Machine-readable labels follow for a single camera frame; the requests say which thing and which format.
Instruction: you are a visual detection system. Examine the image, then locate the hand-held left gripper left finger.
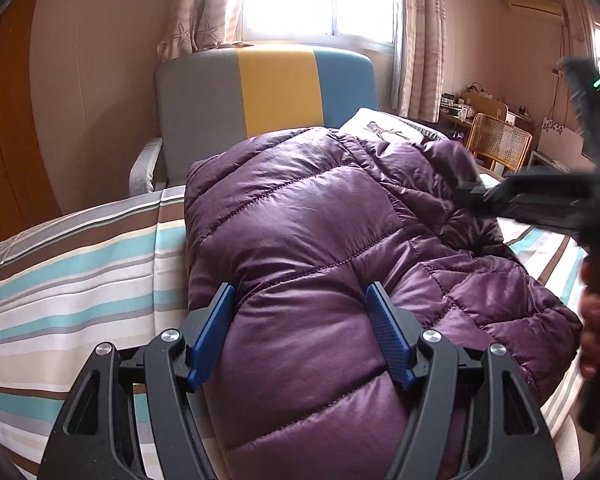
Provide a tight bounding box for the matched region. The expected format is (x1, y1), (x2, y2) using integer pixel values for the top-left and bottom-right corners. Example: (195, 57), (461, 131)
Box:
(39, 282), (237, 480)

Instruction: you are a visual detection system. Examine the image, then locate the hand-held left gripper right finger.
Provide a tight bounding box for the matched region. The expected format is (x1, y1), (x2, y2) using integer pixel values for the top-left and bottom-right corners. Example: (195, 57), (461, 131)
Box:
(365, 281), (564, 480)

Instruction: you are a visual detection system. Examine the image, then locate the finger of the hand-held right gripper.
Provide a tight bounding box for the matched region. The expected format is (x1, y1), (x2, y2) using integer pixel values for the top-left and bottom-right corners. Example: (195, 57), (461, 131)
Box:
(452, 176), (512, 219)

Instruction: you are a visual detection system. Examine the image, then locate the purple puffer jacket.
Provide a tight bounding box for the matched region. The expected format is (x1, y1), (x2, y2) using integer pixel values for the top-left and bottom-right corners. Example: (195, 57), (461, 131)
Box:
(184, 127), (584, 480)

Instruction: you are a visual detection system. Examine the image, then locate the person's right hand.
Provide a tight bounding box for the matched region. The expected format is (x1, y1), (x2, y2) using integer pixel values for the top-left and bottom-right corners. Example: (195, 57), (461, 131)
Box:
(577, 259), (600, 382)

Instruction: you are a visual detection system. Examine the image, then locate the white low table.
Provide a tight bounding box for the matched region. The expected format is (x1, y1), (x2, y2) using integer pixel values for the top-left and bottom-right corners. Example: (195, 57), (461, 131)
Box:
(526, 151), (597, 175)

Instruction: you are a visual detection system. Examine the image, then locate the wicker chair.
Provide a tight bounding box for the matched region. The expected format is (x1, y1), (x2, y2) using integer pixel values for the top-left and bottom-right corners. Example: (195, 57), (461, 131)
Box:
(464, 112), (534, 172)

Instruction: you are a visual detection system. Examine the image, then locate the white flower print bag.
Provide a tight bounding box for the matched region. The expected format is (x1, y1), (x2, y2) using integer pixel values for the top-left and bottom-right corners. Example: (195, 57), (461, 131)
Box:
(539, 117), (597, 162)

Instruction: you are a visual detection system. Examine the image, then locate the wooden desk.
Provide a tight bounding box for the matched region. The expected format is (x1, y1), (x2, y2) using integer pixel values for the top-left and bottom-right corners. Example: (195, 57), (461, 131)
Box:
(437, 90), (534, 136)

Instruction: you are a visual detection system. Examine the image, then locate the white printed pillow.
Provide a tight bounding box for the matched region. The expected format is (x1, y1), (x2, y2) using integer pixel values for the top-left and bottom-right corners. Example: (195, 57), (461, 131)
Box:
(340, 107), (427, 146)

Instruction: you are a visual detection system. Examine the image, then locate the striped bed sheet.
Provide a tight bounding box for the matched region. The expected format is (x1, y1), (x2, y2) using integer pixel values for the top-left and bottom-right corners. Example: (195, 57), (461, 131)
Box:
(0, 180), (590, 480)

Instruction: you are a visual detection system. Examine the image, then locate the white bedside stand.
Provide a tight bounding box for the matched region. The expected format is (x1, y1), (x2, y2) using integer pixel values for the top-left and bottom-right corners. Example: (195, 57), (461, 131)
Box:
(128, 137), (165, 197)

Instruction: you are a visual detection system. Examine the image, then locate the grey yellow blue headboard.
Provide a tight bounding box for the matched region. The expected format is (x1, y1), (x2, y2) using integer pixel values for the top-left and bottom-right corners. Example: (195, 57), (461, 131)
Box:
(153, 44), (377, 187)

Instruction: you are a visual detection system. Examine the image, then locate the bright window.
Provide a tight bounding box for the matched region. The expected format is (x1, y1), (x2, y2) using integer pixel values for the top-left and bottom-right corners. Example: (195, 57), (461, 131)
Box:
(239, 0), (400, 47)

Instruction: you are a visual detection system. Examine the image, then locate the orange wooden wardrobe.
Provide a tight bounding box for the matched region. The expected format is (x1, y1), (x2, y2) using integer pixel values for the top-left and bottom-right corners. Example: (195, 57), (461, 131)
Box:
(0, 0), (63, 253)

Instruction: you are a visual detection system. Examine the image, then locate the wall air conditioner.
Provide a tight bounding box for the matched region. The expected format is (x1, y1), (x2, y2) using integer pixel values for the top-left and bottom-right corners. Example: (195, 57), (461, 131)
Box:
(499, 0), (566, 19)

